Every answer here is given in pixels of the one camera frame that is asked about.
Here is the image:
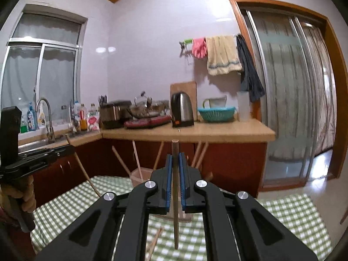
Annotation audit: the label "teal plastic colander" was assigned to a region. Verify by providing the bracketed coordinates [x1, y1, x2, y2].
[197, 107, 236, 123]

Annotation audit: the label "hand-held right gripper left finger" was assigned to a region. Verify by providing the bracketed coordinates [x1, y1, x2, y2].
[35, 154, 172, 261]

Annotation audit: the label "yellow hanging towel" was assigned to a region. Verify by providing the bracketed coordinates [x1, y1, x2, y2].
[205, 35, 243, 76]

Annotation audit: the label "green white jug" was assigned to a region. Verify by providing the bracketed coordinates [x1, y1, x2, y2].
[202, 96, 227, 109]

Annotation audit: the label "translucent plastic pitcher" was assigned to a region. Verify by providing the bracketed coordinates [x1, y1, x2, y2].
[236, 91, 250, 122]

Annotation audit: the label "white spray bottle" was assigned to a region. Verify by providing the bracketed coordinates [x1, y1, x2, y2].
[37, 105, 47, 129]

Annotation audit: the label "wooden cutting board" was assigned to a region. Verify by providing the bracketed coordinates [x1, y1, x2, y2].
[170, 81, 197, 120]

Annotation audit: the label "beige perforated utensil basket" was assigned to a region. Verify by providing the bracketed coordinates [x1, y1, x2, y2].
[130, 168, 192, 221]

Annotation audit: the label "red cabinet wooden kitchen counter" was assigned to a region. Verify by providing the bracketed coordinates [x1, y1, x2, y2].
[0, 120, 276, 207]

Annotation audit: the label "chrome kitchen faucet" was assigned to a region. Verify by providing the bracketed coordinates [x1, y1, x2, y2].
[36, 98, 56, 142]

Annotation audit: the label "wooden chopstick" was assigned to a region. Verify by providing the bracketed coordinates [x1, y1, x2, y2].
[65, 134, 100, 198]
[196, 142, 209, 169]
[147, 228, 163, 261]
[172, 139, 180, 250]
[112, 146, 132, 178]

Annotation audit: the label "red induction cooker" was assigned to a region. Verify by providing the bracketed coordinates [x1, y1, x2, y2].
[124, 115, 172, 129]

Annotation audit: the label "metal towel rack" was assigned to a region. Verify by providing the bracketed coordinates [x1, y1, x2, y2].
[179, 34, 243, 59]

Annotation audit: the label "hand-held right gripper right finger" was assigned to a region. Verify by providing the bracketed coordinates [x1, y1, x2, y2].
[179, 154, 317, 261]

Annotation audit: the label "pink rubber gloves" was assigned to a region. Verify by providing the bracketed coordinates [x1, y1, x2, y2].
[192, 37, 208, 59]

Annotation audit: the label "dark rice cooker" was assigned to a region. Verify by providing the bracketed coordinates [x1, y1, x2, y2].
[100, 100, 132, 129]

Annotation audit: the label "kitchen window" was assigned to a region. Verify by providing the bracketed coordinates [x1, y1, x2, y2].
[1, 4, 88, 131]

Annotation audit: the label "wooden door frame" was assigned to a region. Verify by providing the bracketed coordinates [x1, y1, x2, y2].
[229, 0, 348, 192]

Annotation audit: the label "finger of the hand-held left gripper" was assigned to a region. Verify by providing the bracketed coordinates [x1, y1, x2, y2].
[16, 156, 60, 172]
[18, 145, 76, 159]

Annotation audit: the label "person's left hand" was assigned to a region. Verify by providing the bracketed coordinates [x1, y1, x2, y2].
[0, 174, 37, 213]

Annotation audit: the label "dark hanging towel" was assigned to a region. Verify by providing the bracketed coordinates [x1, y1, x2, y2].
[236, 34, 266, 103]

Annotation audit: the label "steel electric kettle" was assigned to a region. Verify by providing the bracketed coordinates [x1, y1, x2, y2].
[171, 92, 195, 128]

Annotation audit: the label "orange liquid bottle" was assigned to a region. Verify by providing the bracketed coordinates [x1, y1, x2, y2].
[80, 104, 89, 131]

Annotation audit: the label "metal wok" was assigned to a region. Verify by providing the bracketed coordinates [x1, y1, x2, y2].
[128, 90, 169, 119]

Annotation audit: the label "green checked tablecloth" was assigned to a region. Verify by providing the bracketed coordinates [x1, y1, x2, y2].
[30, 175, 327, 261]

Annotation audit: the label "white plastic bottle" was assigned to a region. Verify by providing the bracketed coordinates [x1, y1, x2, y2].
[73, 101, 82, 123]

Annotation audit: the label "sliding glass door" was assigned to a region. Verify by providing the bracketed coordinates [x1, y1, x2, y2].
[242, 9, 335, 188]

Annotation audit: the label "steel kitchen sink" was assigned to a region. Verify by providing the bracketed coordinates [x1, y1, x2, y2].
[18, 138, 69, 153]

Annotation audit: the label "blue label plastic bottle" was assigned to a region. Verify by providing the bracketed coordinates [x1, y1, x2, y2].
[27, 103, 38, 131]

